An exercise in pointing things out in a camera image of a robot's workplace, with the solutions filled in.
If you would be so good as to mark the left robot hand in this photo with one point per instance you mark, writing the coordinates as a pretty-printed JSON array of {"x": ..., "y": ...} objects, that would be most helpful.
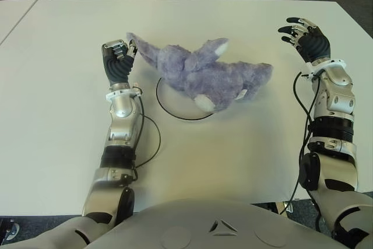
[{"x": 118, "y": 68}]

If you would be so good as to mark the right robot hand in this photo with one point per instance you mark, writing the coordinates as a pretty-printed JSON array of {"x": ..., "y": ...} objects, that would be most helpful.
[{"x": 316, "y": 46}]

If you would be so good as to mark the purple plush rabbit doll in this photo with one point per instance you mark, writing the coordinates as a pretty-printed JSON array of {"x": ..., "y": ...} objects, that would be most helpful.
[{"x": 204, "y": 77}]

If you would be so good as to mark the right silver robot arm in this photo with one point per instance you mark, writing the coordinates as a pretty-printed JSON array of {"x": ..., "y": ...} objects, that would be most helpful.
[{"x": 335, "y": 109}]

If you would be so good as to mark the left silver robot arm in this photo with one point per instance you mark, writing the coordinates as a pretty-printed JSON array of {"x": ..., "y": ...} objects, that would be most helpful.
[{"x": 121, "y": 126}]

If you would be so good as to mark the white plate with black rim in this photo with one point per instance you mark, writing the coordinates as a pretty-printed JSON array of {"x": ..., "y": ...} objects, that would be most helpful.
[{"x": 177, "y": 106}]

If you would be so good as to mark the metal table leg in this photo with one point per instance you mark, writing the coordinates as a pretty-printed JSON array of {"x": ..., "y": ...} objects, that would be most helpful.
[{"x": 281, "y": 208}]

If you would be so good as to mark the grey robot torso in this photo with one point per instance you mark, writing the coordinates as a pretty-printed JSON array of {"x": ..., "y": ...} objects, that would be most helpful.
[{"x": 204, "y": 225}]

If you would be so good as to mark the grey stand foot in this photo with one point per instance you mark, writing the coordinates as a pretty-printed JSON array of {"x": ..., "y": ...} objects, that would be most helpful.
[{"x": 9, "y": 231}]

